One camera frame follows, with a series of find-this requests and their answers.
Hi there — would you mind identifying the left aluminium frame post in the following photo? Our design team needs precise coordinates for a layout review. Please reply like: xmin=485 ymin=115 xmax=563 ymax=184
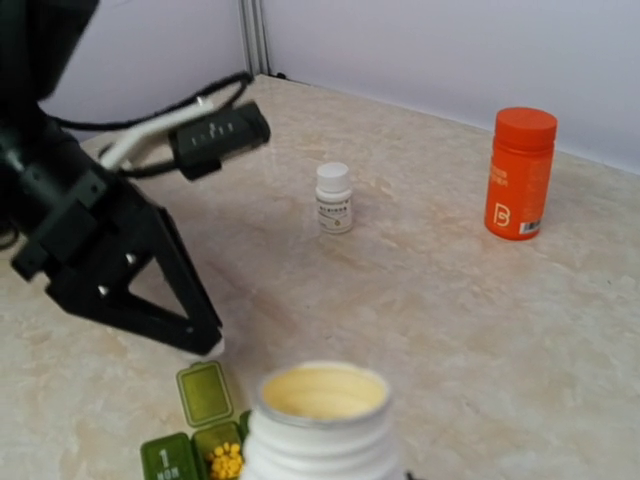
xmin=239 ymin=0 xmax=271 ymax=76

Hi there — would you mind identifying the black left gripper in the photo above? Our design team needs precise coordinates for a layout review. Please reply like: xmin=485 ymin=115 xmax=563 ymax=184
xmin=1 ymin=119 xmax=223 ymax=356

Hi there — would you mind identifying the red cylindrical can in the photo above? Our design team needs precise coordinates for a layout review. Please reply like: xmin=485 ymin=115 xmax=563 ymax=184
xmin=484 ymin=107 xmax=558 ymax=241

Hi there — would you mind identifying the green pill organizer box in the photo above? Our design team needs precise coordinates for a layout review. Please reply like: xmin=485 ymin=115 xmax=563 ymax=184
xmin=140 ymin=361 xmax=251 ymax=480

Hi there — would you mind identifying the small white pill bottle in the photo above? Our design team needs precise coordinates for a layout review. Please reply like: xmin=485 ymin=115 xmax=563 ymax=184
xmin=315 ymin=162 xmax=353 ymax=234

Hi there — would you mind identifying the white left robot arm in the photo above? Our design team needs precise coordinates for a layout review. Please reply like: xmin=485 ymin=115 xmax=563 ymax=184
xmin=1 ymin=1 xmax=222 ymax=355

